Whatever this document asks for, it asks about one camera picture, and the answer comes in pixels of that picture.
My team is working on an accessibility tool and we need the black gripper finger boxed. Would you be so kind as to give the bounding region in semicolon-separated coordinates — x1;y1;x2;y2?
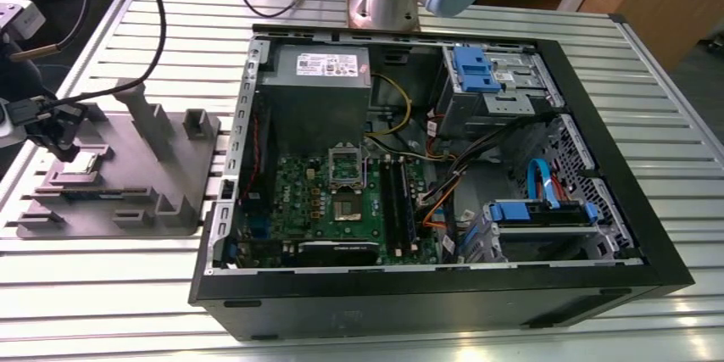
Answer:
25;122;66;159
53;102;89;164

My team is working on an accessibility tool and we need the silver CPU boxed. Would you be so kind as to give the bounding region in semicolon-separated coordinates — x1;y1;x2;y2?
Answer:
61;153;98;175

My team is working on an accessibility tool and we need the metal socket cover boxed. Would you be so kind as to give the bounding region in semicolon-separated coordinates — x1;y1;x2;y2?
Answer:
326;146;364;188

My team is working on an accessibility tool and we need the CPU socket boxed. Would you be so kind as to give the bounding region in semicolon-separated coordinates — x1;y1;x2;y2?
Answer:
332;192;364;222

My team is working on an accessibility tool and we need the green RAM stick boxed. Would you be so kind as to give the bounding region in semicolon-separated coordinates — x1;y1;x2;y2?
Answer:
60;186;126;201

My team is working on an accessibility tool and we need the grey parts rack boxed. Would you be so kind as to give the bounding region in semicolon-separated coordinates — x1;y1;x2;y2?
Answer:
14;77;222;239

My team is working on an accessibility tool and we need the green motherboard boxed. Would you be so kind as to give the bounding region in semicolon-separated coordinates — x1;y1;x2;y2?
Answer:
232;141;449;269

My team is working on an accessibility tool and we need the grey power supply unit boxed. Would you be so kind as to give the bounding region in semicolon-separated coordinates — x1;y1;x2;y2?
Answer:
254;44;376;149

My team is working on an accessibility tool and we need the metal locking lever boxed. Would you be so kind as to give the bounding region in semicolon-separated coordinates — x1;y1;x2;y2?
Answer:
361;141;374;193

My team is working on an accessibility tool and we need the black graphics card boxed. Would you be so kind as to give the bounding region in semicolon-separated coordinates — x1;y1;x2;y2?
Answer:
294;239;381;268

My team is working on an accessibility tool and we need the black RAM slot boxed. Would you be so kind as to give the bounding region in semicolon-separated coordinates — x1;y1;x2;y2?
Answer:
377;155;398;256

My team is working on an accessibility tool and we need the blue plastic drive latch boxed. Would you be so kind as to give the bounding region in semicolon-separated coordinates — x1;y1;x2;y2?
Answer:
452;46;504;94

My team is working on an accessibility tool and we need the black open PC case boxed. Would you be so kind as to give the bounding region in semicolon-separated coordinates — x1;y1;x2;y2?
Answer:
188;22;696;342

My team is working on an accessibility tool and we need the metal drive cage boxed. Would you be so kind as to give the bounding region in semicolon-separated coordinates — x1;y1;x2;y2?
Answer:
437;43;566;139

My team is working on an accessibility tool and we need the hard disk in blue carrier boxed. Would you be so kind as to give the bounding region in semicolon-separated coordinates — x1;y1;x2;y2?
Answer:
486;199;601;228

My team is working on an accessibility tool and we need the metal disk bay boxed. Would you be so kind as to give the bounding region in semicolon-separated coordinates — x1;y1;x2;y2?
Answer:
478;198;645;265

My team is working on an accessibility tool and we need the black chair base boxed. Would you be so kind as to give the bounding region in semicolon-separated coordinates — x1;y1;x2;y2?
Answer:
697;31;724;54

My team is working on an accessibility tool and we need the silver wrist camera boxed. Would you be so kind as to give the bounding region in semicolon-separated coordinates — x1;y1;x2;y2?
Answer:
0;98;26;149

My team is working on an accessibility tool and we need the black cable with brass end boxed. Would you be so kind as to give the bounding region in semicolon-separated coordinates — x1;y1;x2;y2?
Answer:
9;0;93;62

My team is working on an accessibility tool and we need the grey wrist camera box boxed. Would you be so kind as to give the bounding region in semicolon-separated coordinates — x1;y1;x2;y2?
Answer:
0;0;48;37

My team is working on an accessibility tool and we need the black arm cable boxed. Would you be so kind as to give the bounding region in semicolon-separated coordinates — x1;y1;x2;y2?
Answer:
9;0;170;126

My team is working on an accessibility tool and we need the yellow wire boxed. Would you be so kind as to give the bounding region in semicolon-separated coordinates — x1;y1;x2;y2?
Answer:
364;73;414;139

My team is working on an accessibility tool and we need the orange wire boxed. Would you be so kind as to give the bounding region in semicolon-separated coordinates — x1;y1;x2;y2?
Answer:
421;204;449;228

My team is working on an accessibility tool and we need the black wire bundle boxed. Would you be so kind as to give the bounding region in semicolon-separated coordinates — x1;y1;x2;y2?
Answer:
421;114;561;210

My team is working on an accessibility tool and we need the blue flat wire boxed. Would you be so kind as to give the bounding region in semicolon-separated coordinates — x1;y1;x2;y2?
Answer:
525;158;562;210

